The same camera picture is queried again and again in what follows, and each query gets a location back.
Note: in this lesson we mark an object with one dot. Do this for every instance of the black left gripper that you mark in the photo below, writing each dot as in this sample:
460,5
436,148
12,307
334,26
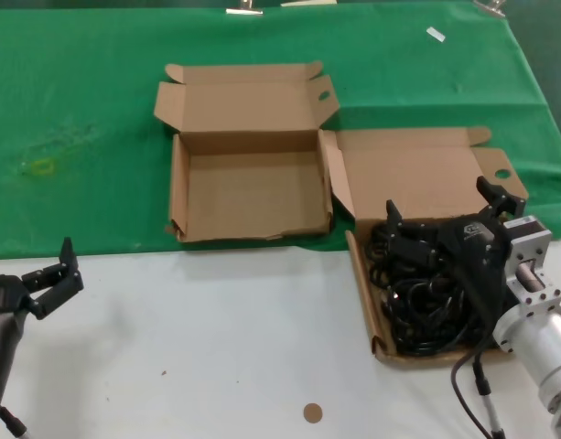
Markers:
5,297

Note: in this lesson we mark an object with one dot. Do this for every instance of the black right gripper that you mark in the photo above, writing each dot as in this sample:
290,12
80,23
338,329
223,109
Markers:
474,242

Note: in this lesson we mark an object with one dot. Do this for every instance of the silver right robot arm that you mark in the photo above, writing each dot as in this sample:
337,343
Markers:
545,338

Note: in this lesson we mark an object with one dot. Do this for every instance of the cardboard box with round hole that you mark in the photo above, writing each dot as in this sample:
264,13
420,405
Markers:
399,174

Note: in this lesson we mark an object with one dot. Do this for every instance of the cardboard box with oval hole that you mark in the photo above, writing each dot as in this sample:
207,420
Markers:
239,105

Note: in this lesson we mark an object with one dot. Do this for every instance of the green tablecloth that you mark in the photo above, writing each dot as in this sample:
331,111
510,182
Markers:
78,91

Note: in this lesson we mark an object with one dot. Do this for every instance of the white tape piece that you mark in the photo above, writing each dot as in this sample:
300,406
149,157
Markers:
435,34

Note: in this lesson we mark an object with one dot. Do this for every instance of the metal cloth clip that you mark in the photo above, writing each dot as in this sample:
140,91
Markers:
490,8
243,10

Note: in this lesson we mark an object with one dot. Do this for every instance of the round brown cardboard disc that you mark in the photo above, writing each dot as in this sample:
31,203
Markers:
312,413

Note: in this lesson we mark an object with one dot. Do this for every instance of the beige strip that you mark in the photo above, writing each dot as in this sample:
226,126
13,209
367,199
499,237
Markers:
307,2

